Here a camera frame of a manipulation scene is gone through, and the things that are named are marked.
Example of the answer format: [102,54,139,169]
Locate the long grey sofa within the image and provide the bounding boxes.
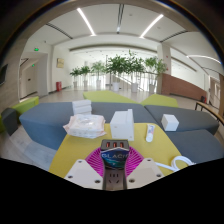
[18,101,158,152]

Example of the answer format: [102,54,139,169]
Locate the black charger with blue label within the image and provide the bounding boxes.
[99,138,131,170]

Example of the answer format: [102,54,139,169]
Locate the red bin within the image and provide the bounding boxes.
[55,80,63,93]

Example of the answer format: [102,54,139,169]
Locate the small white cube box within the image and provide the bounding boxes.
[160,113,180,132]

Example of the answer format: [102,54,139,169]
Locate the green sofa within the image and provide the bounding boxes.
[0,96,40,134]

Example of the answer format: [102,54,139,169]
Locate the white tissue pack stack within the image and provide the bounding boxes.
[71,98,93,116]

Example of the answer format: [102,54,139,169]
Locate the white power cable with plug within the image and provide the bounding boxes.
[154,155,197,173]

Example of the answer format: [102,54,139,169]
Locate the dark grey ottoman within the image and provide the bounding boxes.
[0,107,20,136]

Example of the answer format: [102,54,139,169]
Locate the group of ceiling strip lights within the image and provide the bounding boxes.
[76,7,223,65]

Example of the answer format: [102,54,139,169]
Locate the wooden bench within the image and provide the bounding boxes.
[194,100,224,127]

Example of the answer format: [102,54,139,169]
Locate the yellow-green ottoman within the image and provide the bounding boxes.
[82,90,138,105]
[139,93,180,109]

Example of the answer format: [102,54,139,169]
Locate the group of potted plants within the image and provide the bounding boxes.
[69,49,168,95]

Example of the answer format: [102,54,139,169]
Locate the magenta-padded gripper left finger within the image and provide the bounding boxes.
[64,147,108,191]

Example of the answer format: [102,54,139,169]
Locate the framed wall picture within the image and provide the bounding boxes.
[55,57,66,69]

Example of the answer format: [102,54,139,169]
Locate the wet wipes pack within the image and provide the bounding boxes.
[62,113,107,140]

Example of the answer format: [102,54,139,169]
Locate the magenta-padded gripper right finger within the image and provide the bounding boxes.
[125,146,165,191]

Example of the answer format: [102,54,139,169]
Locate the white tube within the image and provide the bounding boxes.
[145,123,157,144]

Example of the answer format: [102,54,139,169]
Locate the dark wall-mounted screen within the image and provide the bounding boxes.
[0,63,9,87]

